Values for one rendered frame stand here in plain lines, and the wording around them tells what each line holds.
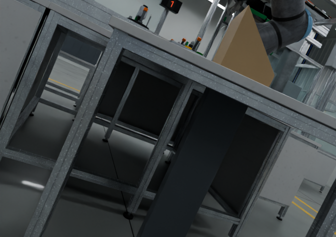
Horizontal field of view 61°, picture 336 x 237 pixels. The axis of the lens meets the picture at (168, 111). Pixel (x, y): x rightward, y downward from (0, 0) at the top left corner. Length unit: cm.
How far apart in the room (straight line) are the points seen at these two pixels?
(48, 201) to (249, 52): 82
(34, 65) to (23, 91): 13
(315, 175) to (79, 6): 687
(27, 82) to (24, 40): 18
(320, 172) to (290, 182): 461
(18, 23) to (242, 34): 93
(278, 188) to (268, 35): 213
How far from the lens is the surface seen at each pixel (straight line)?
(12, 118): 146
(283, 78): 287
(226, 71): 86
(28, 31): 141
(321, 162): 764
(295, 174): 314
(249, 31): 107
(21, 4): 143
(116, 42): 90
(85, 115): 92
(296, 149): 304
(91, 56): 349
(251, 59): 106
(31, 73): 141
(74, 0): 147
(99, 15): 147
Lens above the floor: 73
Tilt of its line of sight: 4 degrees down
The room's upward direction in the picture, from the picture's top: 25 degrees clockwise
